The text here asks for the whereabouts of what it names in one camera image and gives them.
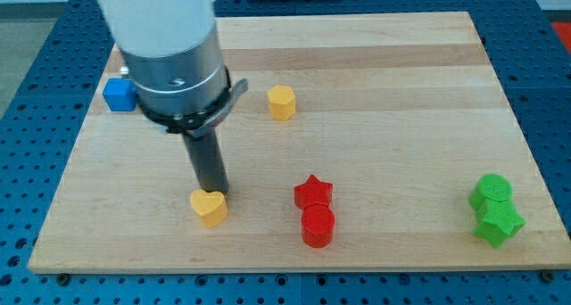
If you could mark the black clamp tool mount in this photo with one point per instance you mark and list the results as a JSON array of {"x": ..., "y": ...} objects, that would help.
[{"x": 202, "y": 122}]

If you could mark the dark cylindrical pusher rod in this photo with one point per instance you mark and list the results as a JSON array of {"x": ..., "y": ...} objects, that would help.
[{"x": 209, "y": 169}]

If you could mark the yellow heart block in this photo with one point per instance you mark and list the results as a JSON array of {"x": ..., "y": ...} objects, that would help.
[{"x": 210, "y": 207}]

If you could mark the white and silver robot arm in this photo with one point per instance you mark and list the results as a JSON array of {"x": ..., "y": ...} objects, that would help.
[{"x": 172, "y": 53}]

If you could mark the wooden board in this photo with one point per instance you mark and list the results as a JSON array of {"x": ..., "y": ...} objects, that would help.
[{"x": 402, "y": 112}]

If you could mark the blue cube block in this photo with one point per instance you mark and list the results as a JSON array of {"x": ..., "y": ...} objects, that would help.
[{"x": 120, "y": 94}]

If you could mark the yellow hexagon block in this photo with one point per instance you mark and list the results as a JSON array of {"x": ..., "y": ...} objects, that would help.
[{"x": 282, "y": 102}]

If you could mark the red star block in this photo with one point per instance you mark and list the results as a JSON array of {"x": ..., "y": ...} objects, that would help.
[{"x": 313, "y": 191}]

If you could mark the red cylinder block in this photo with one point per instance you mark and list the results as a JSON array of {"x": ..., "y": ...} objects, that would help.
[{"x": 318, "y": 225}]

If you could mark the green cylinder block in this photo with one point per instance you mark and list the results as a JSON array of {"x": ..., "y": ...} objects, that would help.
[{"x": 490, "y": 187}]

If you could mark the green star block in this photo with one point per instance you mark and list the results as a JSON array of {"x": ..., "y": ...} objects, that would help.
[{"x": 497, "y": 222}]

